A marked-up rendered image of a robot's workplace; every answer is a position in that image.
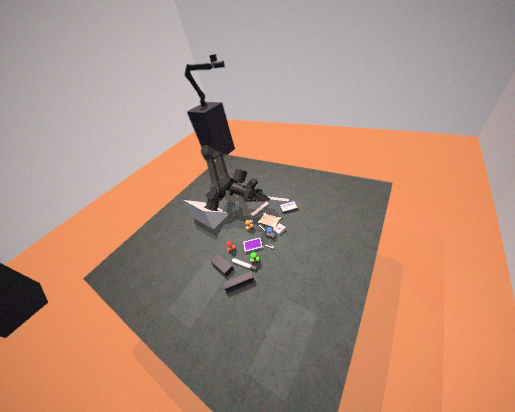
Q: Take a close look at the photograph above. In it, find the green and orange stamp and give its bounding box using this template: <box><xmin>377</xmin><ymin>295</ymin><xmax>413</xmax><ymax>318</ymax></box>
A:
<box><xmin>250</xmin><ymin>253</ymin><xmax>260</xmax><ymax>264</ymax></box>

